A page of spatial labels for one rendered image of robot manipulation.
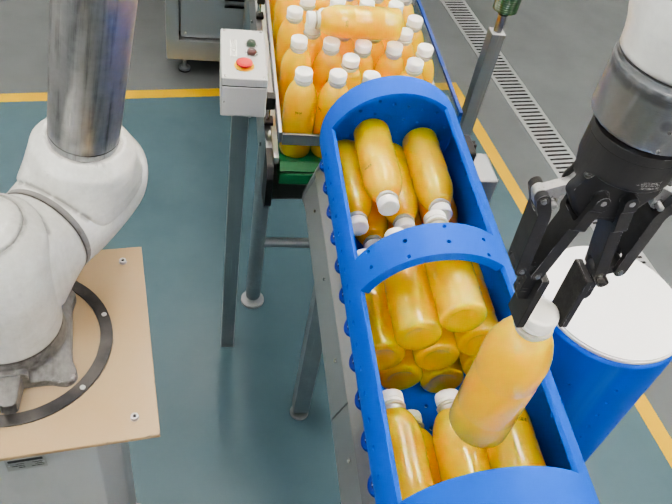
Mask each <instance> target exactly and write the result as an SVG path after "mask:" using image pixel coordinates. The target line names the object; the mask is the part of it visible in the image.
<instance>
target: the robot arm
mask: <svg viewBox="0 0 672 504"><path fill-rule="evenodd" d="M137 4H138V0H49V45H48V91H47V117H46V118H45V119H43V120H42V121H40V122H39V123H38V124H37V125H36V126H35V127H34V129H33V130H32V132H31V134H30V137H29V141H28V145H27V148H26V151H25V155H24V158H23V161H22V164H21V166H20V169H19V171H18V174H17V182H16V183H15V184H14V185H13V186H12V187H11V189H10V190H9V191H8V192H7V193H6V194H4V193H0V411H1V414H2V413H4V414H5V415H9V414H15V413H16V412H18V411H19V407H20V403H21V399H22V394H23V390H24V389H25V388H33V387H41V386H58V387H69V386H72V385H73V384H75V383H76V381H77V379H78V373H77V369H76V367H75V365H74V362H73V309H74V307H75V304H76V302H77V299H76V294H75V292H74V291H73V290H71V289H72V287H73V285H74V283H75V281H76V279H77V278H78V276H79V274H80V272H81V271H82V269H83V267H84V266H85V265H86V264H87V263H88V262H89V261H90V260H91V259H92V258H93V257H94V256H95V255H96V254H98V253H99V252H100V251H101V250H102V249H103V248H104V247H105V246H106V245H107V244H108V242H109V241H110V240H111V239H112V238H113V237H114V236H115V235H116V234H117V232H118V231H119V230H120V229H121V228H122V226H123V225H124V224H125V223H126V222H127V220H128V219H129V218H130V217H131V215H132V214H133V213H134V211H135V210H136V208H137V207H138V205H139V204H140V202H141V200H142V198H143V196H144V193H145V190H146V186H147V181H148V164H147V159H146V156H145V153H144V151H143V149H142V148H141V146H140V144H139V143H138V142H137V141H136V140H135V138H134V137H132V136H131V135H130V134H129V132H128V131H127V130H126V129H125V128H124V127H123V126H122V120H123V112H124V104H125V96H126V89H127V81H128V73H129V66H130V58H131V50H132V42H133V35H134V27H135V19H136V11H137ZM591 107H592V110H593V112H594V114H593V116H592V118H591V120H590V122H589V125H588V127H587V129H586V131H585V133H584V135H583V137H582V139H581V141H580V143H579V147H578V152H577V156H576V159H575V161H574V162H573V164H572V165H571V166H569V167H568V168H567V169H566V170H565V171H564V172H563V174H562V177H561V178H558V179H554V180H551V181H547V182H543V180H542V178H541V177H539V176H535V177H532V178H531V179H530V180H529V181H528V191H529V199H528V202H527V204H526V207H525V210H524V212H523V215H522V217H521V220H520V223H519V225H518V228H517V230H516V233H515V236H514V238H513V241H512V243H511V246H510V249H509V251H508V256H509V258H510V261H511V264H512V267H513V269H514V272H515V274H516V275H517V278H516V280H515V282H514V284H513V288H514V290H515V292H514V294H513V296H512V298H511V300H510V301H509V303H508V306H509V309H510V312H511V315H512V318H513V320H514V323H515V326H516V328H522V327H524V326H525V324H526V322H527V321H528V319H529V317H530V315H531V314H532V312H533V310H534V309H535V307H536V305H537V303H538V302H539V300H540V298H541V297H542V295H543V293H544V292H545V290H546V288H547V286H548V285H549V283H550V281H549V279H548V277H547V274H546V273H547V272H548V271H549V269H550V268H551V267H552V266H553V264H554V263H555V262H556V261H557V259H558V258H559V257H560V256H561V254H562V253H563V252H564V251H565V249H566V248H567V247H568V246H569V244H570V243H571V242H572V241H573V239H574V238H575V237H576V236H577V234H578V233H579V232H585V231H586V230H587V229H588V227H589V226H590V225H591V224H592V223H593V221H594V220H597V223H596V226H595V229H594V232H593V235H592V238H591V241H590V244H589V247H588V250H587V253H586V256H585V262H586V264H585V263H584V261H583V259H575V260H574V262H573V264H572V266H571V267H570V269H569V271H568V273H567V275H566V277H565V278H564V280H563V282H562V284H561V286H560V288H559V289H558V291H557V293H556V295H555V297H554V299H553V300H552V303H553V304H554V305H555V306H556V307H557V308H558V310H559V314H560V318H559V322H558V325H559V327H567V326H568V324H569V323H570V321H571V319H572V318H573V316H574V314H575V312H576V311H577V309H578V307H579V306H580V304H581V302H582V301H583V299H584V298H587V297H589V296H590V295H591V293H592V291H593V290H594V288H595V286H596V285H597V286H598V287H604V286H606V285H607V284H608V283H609V281H608V279H607V277H606V275H607V274H611V273H614V275H615V276H622V275H624V274H625V273H626V272H627V271H628V269H629V268H630V267H631V265H632V264H633V263H634V261H635V260H636V259H637V257H638V256H639V255H640V253H641V252H642V250H643V249H644V248H645V246H646V245H647V244H648V242H649V241H650V240H651V238H652V237H653V236H654V234H655V233H656V232H657V230H658V229H659V228H660V226H661V225H662V224H663V222H664V221H665V220H666V219H667V218H668V217H669V216H671V215H672V182H671V180H672V0H629V6H628V15H627V19H626V23H625V26H624V29H623V32H622V34H621V37H620V39H619V40H618V41H617V42H616V44H615V46H614V48H613V51H612V56H611V58H610V60H609V62H608V64H607V66H606V68H605V70H604V72H603V75H602V77H601V79H600V81H599V83H598V85H597V87H596V89H595V91H594V93H593V96H592V105H591ZM564 193H566V195H565V196H564V198H563V199H562V200H561V202H560V209H559V211H558V212H557V213H556V215H555V216H554V217H553V219H552V220H551V221H550V218H551V214H552V209H556V208H557V207H558V206H557V202H558V199H559V197H560V196H561V195H562V194H564ZM549 221H550V223H549ZM548 223H549V224H548ZM620 253H622V257H620Z"/></svg>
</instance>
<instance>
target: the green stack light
mask: <svg viewBox="0 0 672 504"><path fill-rule="evenodd" d="M521 1H522V0H494V2H493V5H492V7H493V9H494V10H495V11H496V12H498V13H500V14H502V15H507V16H512V15H515V14H517V12H518V9H519V6H520V4H521Z"/></svg>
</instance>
